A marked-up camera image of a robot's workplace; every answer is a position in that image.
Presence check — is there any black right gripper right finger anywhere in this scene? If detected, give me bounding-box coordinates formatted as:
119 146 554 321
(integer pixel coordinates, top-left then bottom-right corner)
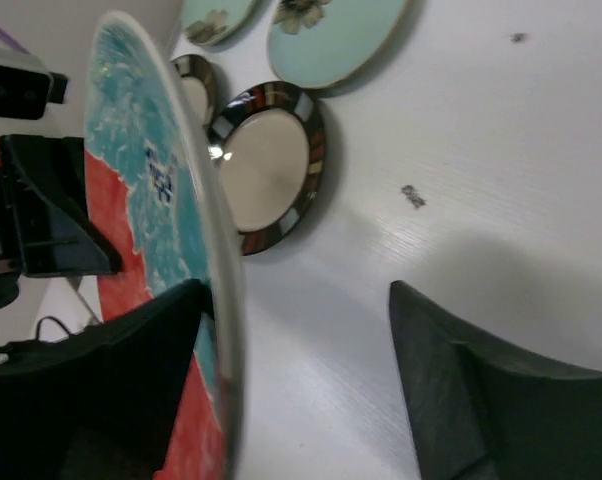
389 281 602 479

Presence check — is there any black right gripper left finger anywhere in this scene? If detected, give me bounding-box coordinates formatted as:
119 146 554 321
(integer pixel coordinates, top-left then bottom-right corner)
0 280 206 479

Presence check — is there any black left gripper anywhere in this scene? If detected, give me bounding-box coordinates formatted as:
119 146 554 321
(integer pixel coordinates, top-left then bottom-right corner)
0 134 122 309

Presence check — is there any red teal flower plate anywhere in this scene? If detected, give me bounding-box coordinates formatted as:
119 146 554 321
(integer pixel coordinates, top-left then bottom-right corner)
84 11 246 479

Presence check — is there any brown striped rim plate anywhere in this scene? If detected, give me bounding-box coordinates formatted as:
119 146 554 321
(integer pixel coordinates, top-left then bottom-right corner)
172 54 217 128
208 81 327 256

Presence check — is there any light blue flower plate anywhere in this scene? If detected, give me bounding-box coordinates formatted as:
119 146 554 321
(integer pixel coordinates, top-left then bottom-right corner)
267 0 417 90

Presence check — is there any mint green flower plate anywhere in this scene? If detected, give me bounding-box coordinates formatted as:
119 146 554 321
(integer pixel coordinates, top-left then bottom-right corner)
180 0 259 47

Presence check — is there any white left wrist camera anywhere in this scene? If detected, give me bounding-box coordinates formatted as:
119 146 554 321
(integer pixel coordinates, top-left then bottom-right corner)
0 48 69 120

